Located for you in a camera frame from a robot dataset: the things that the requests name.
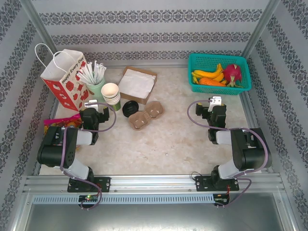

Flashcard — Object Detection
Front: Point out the slotted grey cable duct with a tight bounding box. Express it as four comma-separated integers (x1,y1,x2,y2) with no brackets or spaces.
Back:
31,194,215,205

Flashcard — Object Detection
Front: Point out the brown pulp cup carrier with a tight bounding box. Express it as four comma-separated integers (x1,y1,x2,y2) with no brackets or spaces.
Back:
128,101,166,131

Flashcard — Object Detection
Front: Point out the colourful candy bag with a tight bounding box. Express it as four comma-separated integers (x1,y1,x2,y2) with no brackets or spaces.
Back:
43,113,84,135

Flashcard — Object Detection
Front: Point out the aluminium mounting rail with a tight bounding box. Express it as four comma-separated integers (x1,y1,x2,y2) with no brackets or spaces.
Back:
23,174,286,193

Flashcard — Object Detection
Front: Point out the yellow banana bunch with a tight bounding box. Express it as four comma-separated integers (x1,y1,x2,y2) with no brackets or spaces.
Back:
192,63,225,84

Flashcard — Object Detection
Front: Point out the brown cardboard napkin box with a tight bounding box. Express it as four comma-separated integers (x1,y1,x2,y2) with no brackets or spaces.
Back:
117,66,158,105

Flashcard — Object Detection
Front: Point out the pale green straw holder cup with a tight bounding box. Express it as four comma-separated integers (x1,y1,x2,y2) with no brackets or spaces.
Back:
86,77,106,104

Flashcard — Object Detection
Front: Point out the small circuit board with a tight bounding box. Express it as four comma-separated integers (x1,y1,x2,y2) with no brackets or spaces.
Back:
214,193,231,205
78,194,99,203

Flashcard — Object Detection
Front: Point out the orange carrot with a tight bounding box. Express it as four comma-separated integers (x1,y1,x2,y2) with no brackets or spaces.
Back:
199,77,227,87

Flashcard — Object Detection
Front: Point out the aluminium frame post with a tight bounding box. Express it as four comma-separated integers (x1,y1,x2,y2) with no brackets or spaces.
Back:
20,0,60,52
241,0,282,60

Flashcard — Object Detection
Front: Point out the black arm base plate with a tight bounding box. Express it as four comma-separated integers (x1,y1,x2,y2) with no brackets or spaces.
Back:
67,177,111,193
194,175,240,193

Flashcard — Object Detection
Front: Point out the pink dragon fruit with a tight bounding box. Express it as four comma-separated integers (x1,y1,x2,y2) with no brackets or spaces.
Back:
222,64,244,88

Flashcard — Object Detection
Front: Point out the white paper napkin stack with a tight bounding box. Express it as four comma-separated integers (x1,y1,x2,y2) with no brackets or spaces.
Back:
118,68,156,100

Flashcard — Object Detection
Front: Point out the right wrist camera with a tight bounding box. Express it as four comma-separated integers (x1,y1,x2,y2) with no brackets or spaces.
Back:
208,96,222,112

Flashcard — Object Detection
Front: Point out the teal plastic basket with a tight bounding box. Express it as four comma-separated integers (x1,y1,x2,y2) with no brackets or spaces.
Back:
188,53,252,96

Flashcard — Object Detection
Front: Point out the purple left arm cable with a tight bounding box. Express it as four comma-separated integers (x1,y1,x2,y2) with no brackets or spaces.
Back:
59,102,117,211

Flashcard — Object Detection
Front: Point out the stack of green paper cups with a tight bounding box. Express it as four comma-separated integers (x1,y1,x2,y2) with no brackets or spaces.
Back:
103,92,122,112

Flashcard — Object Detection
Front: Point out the white red paper gift bag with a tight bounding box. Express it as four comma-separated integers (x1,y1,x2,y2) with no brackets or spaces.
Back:
35,43,88,112

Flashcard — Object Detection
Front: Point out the black plastic cup lid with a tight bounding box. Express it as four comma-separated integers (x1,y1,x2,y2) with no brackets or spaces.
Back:
122,100,140,118

